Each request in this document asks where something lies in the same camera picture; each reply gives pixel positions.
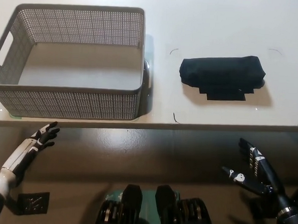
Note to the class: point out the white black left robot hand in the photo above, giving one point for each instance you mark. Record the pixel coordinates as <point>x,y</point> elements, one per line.
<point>21,155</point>

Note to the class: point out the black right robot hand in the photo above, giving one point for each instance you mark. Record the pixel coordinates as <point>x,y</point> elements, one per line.
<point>261,170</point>

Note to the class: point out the black fabric pencil case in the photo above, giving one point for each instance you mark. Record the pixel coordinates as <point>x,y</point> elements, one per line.
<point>221,71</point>

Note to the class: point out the grey perforated plastic basket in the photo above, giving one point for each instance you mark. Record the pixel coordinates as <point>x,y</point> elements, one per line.
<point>64,102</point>

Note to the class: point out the black tape patch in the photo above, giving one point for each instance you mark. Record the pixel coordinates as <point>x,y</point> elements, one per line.
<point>224,95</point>

